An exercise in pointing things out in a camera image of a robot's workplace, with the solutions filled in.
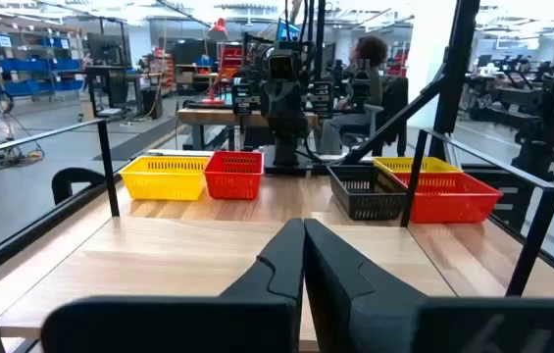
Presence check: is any red desk lamp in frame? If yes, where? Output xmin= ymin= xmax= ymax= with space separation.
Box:
xmin=201 ymin=18 xmax=231 ymax=107

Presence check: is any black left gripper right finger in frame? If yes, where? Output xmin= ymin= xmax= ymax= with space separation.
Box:
xmin=303 ymin=218 xmax=554 ymax=353

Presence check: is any black computer monitor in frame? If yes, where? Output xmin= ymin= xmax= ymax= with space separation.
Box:
xmin=85 ymin=32 xmax=126 ymax=68

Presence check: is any red plastic basket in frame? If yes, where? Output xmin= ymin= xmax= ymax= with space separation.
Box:
xmin=203 ymin=150 xmax=265 ymax=201
xmin=388 ymin=171 xmax=503 ymax=225

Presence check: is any wooden workbench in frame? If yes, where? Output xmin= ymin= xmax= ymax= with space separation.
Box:
xmin=176 ymin=107 xmax=320 ymax=151

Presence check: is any black plastic basket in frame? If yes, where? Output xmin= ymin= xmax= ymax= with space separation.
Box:
xmin=327 ymin=164 xmax=409 ymax=222

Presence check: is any rack with blue bins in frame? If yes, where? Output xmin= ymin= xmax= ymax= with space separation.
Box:
xmin=0 ymin=22 xmax=86 ymax=99

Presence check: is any black arch bracket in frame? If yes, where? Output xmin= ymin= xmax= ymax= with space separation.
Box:
xmin=51 ymin=167 xmax=107 ymax=206

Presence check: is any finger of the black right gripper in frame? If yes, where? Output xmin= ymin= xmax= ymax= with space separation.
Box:
xmin=281 ymin=81 xmax=310 ymax=137
xmin=260 ymin=81 xmax=283 ymax=137

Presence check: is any yellow plastic basket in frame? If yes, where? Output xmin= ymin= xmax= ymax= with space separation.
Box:
xmin=373 ymin=156 xmax=463 ymax=176
xmin=119 ymin=155 xmax=211 ymax=202

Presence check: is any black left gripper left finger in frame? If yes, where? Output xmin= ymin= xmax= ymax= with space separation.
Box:
xmin=40 ymin=218 xmax=306 ymax=353

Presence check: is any person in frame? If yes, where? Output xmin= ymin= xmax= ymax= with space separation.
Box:
xmin=318 ymin=34 xmax=390 ymax=156

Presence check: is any black metal rig frame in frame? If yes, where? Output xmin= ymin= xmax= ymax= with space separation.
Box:
xmin=0 ymin=0 xmax=554 ymax=300

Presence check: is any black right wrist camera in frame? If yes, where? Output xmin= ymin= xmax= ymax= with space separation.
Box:
xmin=265 ymin=46 xmax=303 ymax=82

